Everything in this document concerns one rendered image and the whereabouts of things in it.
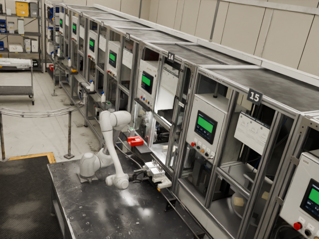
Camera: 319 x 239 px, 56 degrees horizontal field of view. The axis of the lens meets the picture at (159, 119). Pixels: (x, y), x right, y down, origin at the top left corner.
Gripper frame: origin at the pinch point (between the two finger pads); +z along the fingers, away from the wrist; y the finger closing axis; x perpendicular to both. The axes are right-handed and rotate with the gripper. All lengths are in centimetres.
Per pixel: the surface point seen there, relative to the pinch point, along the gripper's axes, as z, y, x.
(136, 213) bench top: -19.6, -22.4, -25.0
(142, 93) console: 23, 57, 77
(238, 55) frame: 103, 116, 23
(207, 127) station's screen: 23, 71, -46
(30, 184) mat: -94, -89, 139
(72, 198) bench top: -69, -22, 12
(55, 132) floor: -38, -89, 285
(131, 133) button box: 13, 8, 72
